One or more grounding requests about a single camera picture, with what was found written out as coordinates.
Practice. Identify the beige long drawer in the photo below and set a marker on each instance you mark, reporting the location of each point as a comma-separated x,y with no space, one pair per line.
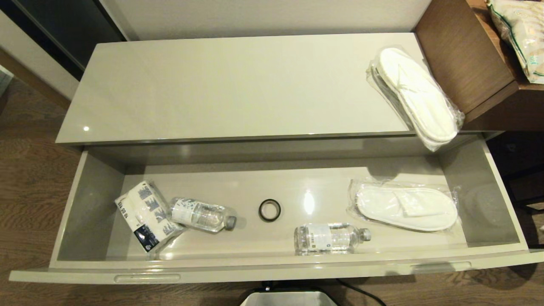
238,187

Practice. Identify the clear water bottle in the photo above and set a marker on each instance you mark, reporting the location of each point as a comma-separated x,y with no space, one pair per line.
327,239
199,216

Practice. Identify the bagged white slippers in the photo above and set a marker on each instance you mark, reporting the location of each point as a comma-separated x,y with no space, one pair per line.
416,93
403,208

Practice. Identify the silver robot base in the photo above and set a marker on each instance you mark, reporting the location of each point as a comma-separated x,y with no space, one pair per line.
289,299

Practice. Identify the beige glossy cabinet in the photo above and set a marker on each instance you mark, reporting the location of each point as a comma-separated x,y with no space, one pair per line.
255,85

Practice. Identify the white blue tissue pack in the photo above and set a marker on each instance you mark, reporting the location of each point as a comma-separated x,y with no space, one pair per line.
146,214

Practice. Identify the brown wooden desk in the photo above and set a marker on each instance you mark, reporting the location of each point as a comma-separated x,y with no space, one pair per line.
467,63

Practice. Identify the black glass panel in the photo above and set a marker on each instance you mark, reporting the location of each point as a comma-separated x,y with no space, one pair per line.
63,25

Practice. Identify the clear plastic snack bag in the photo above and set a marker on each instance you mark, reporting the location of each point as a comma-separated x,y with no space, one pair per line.
522,34

